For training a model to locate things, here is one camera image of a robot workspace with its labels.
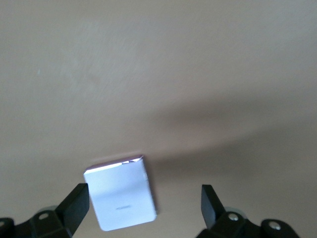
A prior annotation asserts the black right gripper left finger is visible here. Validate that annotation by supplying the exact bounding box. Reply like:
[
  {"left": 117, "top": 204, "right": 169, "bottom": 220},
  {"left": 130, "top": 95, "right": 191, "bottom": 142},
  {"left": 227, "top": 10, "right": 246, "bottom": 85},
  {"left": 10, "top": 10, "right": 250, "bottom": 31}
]
[{"left": 0, "top": 182, "right": 90, "bottom": 238}]

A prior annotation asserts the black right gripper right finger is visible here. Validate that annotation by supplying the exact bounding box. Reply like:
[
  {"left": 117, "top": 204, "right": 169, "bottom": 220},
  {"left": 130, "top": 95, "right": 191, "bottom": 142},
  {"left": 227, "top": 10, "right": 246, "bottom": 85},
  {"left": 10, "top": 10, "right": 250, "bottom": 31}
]
[{"left": 195, "top": 184, "right": 302, "bottom": 238}]

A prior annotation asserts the small lavender box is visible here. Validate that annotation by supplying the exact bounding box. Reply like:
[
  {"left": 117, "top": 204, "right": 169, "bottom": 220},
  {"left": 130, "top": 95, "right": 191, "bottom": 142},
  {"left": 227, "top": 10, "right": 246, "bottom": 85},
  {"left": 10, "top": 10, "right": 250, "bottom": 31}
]
[{"left": 83, "top": 155, "right": 159, "bottom": 232}]

